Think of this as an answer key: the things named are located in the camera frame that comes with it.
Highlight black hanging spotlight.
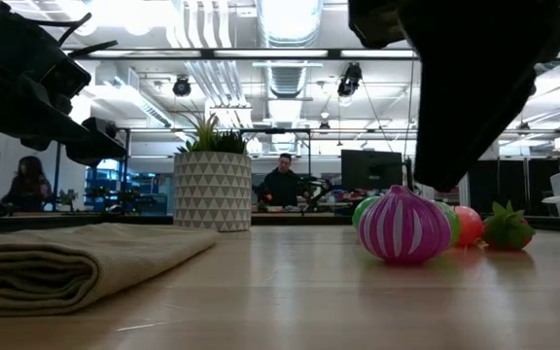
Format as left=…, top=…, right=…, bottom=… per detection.
left=336, top=61, right=364, bottom=98
left=171, top=75, right=193, bottom=97

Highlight person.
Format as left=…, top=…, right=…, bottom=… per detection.
left=260, top=153, right=305, bottom=209
left=1, top=155, right=53, bottom=213

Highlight blue background shelves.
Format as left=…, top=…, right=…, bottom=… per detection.
left=84, top=167, right=174, bottom=215

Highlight black partition panels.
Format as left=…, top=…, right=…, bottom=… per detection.
left=469, top=157, right=560, bottom=215

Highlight black computer monitor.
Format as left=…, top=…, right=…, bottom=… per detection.
left=340, top=149, right=404, bottom=192

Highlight light green toy cabbage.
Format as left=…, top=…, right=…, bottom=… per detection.
left=434, top=200, right=463, bottom=247

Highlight folded beige cloth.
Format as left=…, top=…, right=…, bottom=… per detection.
left=0, top=222, right=219, bottom=318

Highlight red toy strawberry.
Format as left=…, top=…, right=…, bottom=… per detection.
left=482, top=200, right=538, bottom=252

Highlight green spiky plant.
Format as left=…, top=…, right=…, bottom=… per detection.
left=176, top=104, right=248, bottom=156

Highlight purple striped toy onion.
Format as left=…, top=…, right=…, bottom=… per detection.
left=357, top=184, right=453, bottom=266

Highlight triangle patterned plant pot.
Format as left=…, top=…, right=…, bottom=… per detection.
left=172, top=151, right=253, bottom=232

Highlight dark green toy vegetable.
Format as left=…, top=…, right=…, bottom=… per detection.
left=351, top=195, right=382, bottom=230

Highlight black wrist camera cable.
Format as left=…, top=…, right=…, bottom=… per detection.
left=31, top=13, right=119, bottom=57

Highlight black table border rail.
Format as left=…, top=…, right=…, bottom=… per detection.
left=0, top=212, right=560, bottom=232

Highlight black rig frame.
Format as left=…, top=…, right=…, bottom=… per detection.
left=63, top=47, right=560, bottom=62

